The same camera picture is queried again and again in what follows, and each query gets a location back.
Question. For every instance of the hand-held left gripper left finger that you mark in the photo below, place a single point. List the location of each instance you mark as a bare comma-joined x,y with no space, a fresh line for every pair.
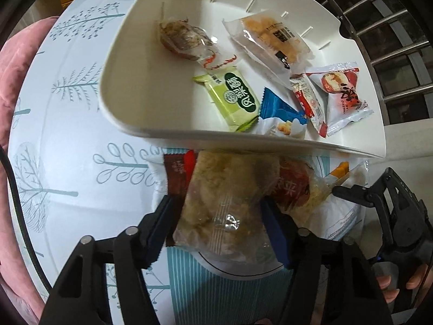
159,230

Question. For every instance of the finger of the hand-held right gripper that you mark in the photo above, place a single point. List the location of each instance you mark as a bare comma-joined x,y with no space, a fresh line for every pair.
355,194

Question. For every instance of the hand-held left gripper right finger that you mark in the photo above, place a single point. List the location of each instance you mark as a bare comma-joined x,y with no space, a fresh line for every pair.
275,233

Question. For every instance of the orange stick snack packet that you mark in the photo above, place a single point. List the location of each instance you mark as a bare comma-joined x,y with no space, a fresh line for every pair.
340,171

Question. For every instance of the clear bread packet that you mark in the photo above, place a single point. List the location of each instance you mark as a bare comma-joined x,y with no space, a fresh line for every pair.
223,193

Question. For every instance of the red white apple snack packet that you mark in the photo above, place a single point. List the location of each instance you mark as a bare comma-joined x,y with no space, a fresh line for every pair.
341,98

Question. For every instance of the red white sausage stick packet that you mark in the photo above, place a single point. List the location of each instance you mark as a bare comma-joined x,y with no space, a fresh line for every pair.
307,101

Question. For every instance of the blue snack packet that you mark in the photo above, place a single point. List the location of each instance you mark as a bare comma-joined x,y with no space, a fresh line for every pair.
280,115

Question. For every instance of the white plastic storage box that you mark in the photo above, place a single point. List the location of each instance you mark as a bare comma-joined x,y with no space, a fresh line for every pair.
162,91

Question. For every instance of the green snack packet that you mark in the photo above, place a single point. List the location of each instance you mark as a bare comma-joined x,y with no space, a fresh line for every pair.
233,98

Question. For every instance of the clear biscuit packet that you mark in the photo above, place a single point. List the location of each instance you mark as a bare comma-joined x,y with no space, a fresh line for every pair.
270,37

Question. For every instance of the clear brown meat packet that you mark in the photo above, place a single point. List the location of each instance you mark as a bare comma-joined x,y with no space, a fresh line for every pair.
182,37

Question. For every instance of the person's right hand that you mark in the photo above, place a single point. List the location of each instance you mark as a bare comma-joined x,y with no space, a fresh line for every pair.
385,286

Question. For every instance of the red round snack packet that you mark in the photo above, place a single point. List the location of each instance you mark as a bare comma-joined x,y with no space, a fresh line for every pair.
292,186

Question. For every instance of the brown red snack packet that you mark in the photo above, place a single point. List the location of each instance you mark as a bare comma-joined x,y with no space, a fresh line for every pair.
176,172

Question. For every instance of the tree print tablecloth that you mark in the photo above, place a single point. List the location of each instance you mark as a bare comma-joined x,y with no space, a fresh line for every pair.
84,125

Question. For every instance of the metal window grille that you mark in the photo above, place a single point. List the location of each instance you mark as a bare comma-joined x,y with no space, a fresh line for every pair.
389,40

